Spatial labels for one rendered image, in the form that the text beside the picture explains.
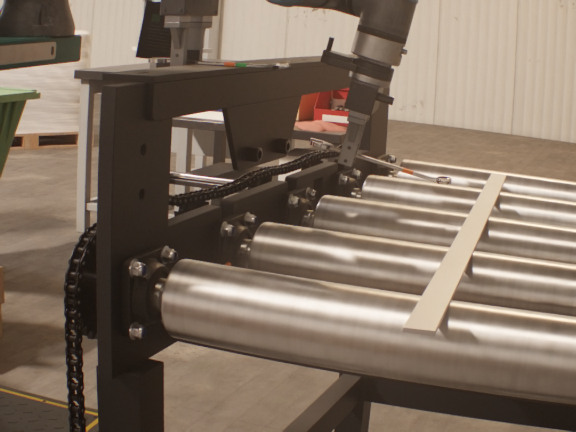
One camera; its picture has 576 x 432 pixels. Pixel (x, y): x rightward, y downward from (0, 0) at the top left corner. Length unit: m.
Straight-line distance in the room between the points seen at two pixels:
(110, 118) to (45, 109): 7.31
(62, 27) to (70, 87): 6.60
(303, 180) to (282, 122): 0.19
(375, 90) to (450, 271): 0.42
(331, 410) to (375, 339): 1.16
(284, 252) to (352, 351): 0.37
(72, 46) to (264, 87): 0.55
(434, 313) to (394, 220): 0.67
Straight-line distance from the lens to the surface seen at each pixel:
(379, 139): 2.49
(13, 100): 4.35
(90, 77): 5.35
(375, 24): 1.70
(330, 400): 2.44
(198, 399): 3.28
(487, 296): 1.51
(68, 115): 8.70
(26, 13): 2.04
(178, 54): 1.67
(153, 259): 1.43
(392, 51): 1.71
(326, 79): 2.04
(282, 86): 1.82
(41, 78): 8.57
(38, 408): 2.36
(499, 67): 11.95
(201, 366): 3.57
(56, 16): 2.05
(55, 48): 2.05
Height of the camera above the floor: 1.27
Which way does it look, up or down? 12 degrees down
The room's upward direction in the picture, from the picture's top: 3 degrees clockwise
